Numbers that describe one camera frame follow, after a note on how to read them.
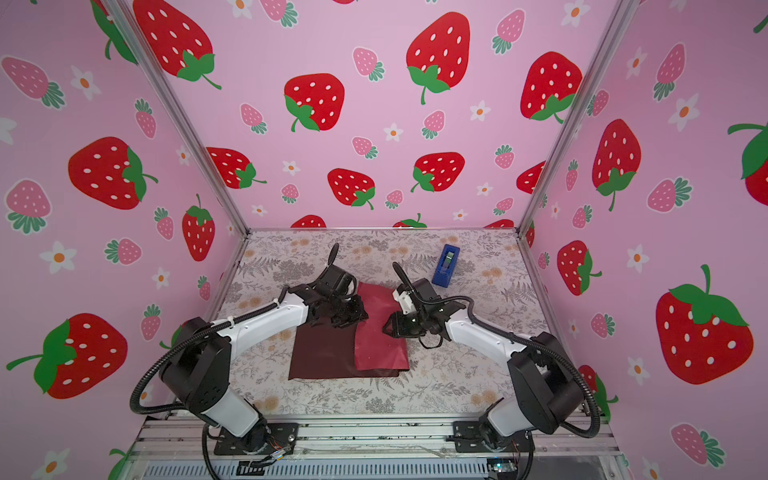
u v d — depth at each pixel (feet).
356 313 2.53
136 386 1.26
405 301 2.62
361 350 2.69
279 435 2.45
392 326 2.61
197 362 1.60
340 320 2.50
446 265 3.38
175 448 2.41
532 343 1.50
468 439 2.40
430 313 2.20
